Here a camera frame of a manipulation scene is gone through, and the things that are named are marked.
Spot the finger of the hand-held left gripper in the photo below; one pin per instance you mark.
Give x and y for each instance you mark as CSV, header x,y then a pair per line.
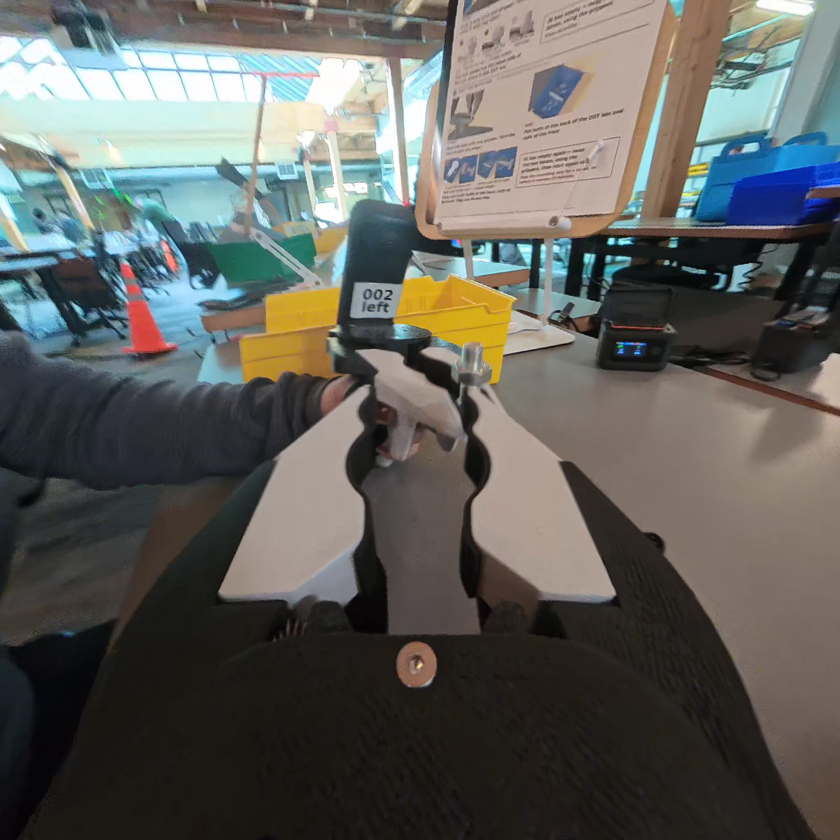
x,y
413,400
436,359

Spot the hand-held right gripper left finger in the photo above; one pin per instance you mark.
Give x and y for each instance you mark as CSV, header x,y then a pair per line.
x,y
295,525

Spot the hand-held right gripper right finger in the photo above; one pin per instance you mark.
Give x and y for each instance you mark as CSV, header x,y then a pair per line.
x,y
544,525

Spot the silver hex bolt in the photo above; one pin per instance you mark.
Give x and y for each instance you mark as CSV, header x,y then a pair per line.
x,y
472,354

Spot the silver hex nut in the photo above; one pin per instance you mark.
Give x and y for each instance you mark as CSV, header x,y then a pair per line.
x,y
472,375

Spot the white jointed arm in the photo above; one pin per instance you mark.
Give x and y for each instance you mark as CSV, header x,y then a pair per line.
x,y
289,259

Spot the person's left forearm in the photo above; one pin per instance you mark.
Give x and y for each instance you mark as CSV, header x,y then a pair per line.
x,y
164,426

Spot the person's left hand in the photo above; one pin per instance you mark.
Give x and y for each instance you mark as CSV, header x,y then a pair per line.
x,y
341,397

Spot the yellow plastic bin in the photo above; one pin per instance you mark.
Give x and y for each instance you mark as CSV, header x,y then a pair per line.
x,y
433,302
282,361

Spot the white board stand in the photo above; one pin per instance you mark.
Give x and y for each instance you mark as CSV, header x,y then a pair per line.
x,y
538,338

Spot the yellow bin with label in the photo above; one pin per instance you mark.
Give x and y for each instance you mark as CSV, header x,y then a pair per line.
x,y
328,239

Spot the small black clamp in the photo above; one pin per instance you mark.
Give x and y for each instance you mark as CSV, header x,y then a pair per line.
x,y
563,313

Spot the green plastic bin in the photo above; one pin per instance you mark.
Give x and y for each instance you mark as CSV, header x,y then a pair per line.
x,y
243,262

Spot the black charging case with display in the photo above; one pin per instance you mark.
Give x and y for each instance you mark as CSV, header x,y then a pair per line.
x,y
636,308

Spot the thin wooden stick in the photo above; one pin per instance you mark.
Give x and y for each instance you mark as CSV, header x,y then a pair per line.
x,y
256,164

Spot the instruction sheet on wooden board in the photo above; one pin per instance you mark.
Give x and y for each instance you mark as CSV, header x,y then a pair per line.
x,y
623,216

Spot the printed instruction sheet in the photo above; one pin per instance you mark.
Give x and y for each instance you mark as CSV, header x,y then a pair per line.
x,y
558,157

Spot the orange traffic cone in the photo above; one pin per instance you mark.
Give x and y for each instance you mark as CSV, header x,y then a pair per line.
x,y
145,321

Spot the dark grey pad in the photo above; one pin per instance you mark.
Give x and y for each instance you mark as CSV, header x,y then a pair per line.
x,y
715,328

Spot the black battery charger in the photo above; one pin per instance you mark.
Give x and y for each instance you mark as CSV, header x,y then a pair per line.
x,y
787,351

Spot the black office chair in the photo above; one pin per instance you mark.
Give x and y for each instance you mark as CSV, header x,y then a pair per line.
x,y
85,289

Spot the blue felt bag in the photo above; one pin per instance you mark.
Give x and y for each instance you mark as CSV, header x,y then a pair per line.
x,y
718,184

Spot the person's dark lap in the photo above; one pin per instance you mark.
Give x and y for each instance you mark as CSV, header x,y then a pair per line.
x,y
26,722

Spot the large blue plastic bin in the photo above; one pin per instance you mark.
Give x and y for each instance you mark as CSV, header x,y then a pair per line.
x,y
774,197

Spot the wooden post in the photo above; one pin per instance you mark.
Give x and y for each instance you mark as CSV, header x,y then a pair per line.
x,y
689,98

